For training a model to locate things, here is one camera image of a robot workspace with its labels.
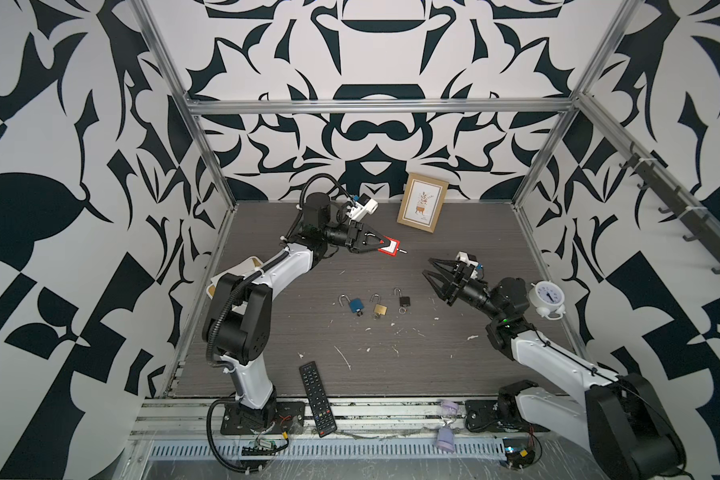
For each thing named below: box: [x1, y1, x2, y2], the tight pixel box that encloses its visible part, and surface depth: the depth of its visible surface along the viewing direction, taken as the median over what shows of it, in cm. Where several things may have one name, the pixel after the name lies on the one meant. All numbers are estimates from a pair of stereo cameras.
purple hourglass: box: [436, 400, 459, 453], surface depth 72 cm
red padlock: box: [377, 235, 401, 257], surface depth 73 cm
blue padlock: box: [338, 294, 365, 313], surface depth 96 cm
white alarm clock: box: [529, 280, 566, 320], surface depth 94 cm
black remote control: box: [299, 360, 337, 437], surface depth 77 cm
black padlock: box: [393, 287, 411, 315], surface depth 96 cm
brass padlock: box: [369, 292, 389, 319], surface depth 94 cm
